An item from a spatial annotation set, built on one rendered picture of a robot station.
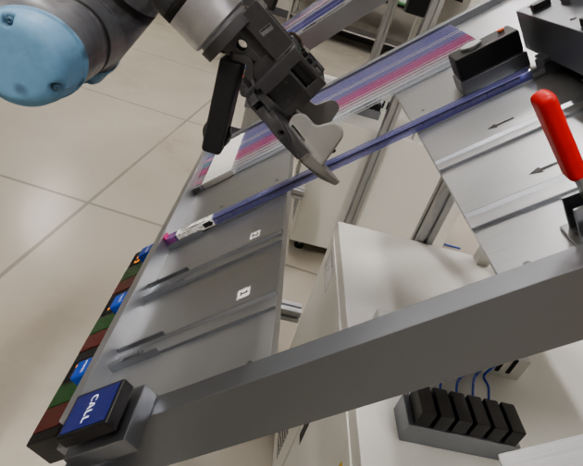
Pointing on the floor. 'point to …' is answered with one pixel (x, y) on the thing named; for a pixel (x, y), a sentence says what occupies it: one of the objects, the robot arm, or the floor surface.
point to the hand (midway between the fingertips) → (327, 165)
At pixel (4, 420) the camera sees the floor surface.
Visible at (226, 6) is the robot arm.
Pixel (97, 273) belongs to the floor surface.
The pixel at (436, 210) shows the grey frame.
